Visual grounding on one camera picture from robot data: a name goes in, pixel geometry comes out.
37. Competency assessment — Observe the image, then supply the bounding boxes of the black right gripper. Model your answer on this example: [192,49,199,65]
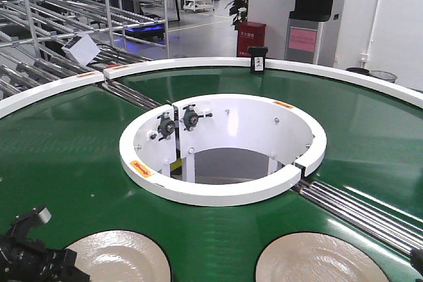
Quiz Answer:
[410,248,423,269]

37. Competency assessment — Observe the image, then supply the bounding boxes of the red fire extinguisher box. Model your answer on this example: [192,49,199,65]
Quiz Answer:
[237,22,266,57]

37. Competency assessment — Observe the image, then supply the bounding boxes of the metal roller rack shelving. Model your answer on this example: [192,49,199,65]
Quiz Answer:
[1,0,169,98]

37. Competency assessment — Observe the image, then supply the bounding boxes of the steel conveyor rollers left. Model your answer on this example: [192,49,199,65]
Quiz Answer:
[97,80,162,110]

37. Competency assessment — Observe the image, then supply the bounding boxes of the black sensor box on rail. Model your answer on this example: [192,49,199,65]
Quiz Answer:
[248,46,268,74]

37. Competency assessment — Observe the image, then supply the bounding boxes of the white inner conveyor ring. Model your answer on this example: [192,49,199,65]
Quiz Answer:
[119,93,328,208]

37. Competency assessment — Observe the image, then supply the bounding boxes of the steel conveyor rollers right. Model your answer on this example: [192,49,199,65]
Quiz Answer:
[293,180,422,257]

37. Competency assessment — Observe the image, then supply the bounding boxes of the green curved conveyor belt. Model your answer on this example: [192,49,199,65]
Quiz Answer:
[1,67,422,281]

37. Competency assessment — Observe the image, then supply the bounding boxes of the black wire waste basket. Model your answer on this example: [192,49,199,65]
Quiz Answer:
[369,70,397,83]

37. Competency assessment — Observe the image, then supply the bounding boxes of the white control box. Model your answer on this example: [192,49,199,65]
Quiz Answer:
[62,33,100,65]

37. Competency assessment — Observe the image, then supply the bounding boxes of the black and grey water dispenser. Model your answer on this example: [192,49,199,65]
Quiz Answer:
[285,0,333,64]

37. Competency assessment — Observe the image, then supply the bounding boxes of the steel conveyor rollers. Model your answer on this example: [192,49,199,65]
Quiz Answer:
[293,180,422,257]
[97,80,162,110]

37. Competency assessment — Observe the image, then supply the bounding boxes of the white outer conveyor rail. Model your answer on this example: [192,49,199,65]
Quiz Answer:
[1,57,422,118]

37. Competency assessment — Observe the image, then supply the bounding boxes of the black mobile robot blue light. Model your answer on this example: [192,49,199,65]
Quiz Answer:
[125,24,165,40]

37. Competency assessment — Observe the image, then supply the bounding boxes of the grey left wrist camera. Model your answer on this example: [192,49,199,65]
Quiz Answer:
[7,205,52,236]

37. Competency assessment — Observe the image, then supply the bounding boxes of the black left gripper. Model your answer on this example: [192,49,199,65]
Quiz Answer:
[1,235,90,281]

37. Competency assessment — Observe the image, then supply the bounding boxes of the beige plate black rim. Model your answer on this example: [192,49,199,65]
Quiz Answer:
[68,230,173,282]
[255,232,389,281]

